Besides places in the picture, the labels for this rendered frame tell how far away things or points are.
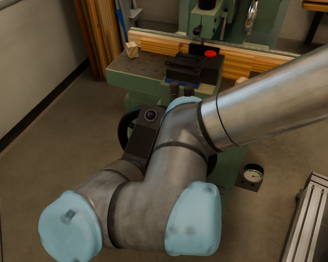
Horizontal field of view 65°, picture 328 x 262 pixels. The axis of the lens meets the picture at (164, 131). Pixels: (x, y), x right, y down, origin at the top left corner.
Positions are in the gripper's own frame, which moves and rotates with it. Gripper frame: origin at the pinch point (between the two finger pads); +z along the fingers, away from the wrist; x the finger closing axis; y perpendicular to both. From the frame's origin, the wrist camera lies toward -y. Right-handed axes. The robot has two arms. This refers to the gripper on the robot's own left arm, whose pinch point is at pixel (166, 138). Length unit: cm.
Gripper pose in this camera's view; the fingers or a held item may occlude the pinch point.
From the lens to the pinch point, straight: 58.9
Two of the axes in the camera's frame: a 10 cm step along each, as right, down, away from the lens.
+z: 3.1, -2.2, 9.3
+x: 9.3, 2.5, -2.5
